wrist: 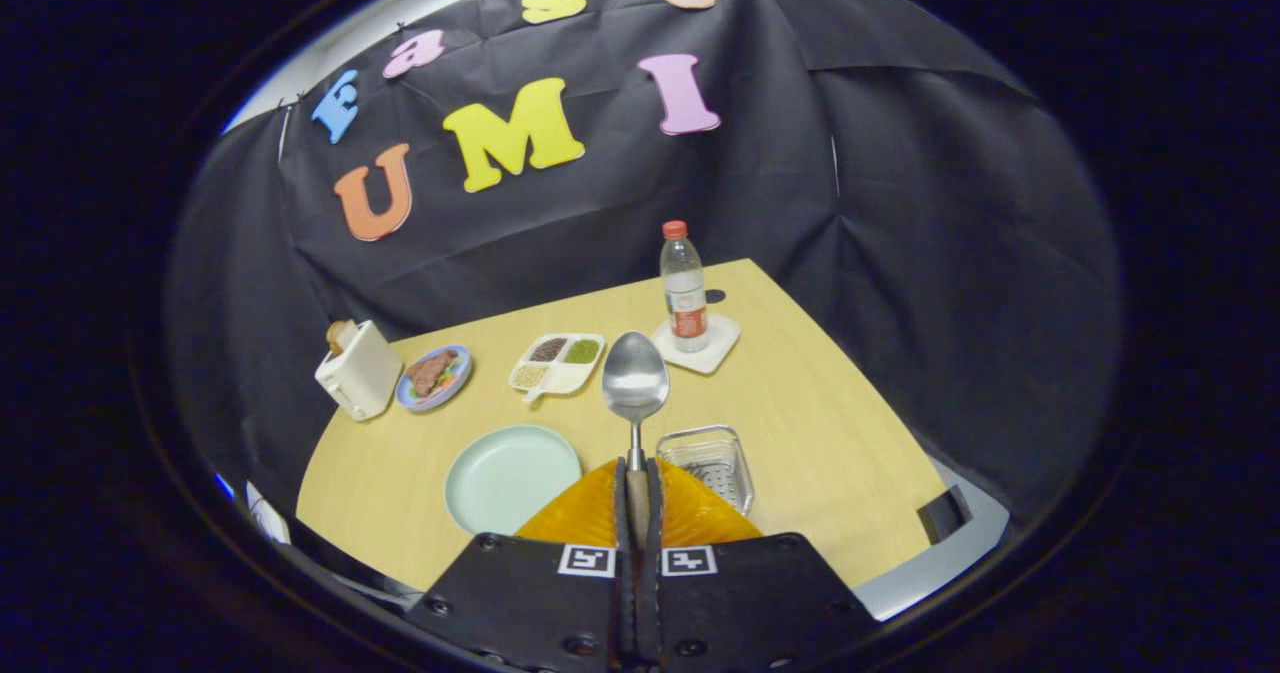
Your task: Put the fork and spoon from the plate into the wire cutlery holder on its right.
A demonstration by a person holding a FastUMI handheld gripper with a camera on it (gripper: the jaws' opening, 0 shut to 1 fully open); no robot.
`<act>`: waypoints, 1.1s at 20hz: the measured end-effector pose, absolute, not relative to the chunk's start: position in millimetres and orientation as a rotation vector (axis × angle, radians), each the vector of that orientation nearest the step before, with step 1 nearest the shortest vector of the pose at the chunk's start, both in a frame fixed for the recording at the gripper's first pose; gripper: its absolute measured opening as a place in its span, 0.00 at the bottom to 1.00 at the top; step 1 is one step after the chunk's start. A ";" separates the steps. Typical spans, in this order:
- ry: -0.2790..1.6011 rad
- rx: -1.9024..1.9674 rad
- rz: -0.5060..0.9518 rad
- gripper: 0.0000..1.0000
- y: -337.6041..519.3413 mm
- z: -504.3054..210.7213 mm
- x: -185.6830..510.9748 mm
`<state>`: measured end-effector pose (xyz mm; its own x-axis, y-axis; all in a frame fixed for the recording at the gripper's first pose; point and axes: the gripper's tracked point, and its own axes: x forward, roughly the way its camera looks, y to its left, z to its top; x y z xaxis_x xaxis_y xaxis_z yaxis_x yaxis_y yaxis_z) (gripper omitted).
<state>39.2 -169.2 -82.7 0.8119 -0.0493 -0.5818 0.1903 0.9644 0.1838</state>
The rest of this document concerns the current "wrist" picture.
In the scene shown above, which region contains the metal spoon wooden handle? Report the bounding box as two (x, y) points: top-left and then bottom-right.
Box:
(601, 331), (671, 546)

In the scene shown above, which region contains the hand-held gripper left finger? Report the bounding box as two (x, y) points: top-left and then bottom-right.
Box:
(405, 456), (633, 673)

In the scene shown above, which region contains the white square coaster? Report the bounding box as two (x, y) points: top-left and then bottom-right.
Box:
(651, 313), (742, 375)

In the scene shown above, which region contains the metal perforated basket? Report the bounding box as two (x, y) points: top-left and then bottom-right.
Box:
(656, 425), (756, 517)

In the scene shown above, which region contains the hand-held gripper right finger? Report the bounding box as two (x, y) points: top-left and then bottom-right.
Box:
(645, 456), (886, 673)

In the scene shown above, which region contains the white divided dish with grains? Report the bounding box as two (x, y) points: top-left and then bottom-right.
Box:
(508, 333), (606, 404)

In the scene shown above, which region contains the pale green plate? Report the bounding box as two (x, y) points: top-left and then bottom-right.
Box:
(444, 425), (584, 537)

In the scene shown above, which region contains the small blue plate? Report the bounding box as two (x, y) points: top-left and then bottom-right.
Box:
(395, 345), (474, 413)

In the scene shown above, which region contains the meat and vegetable food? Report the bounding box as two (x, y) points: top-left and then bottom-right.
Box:
(405, 350), (459, 398)

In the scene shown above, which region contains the white toaster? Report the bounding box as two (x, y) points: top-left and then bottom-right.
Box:
(314, 320), (404, 423)

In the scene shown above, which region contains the clear water bottle red cap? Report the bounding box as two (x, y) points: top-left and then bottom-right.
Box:
(660, 220), (711, 354)

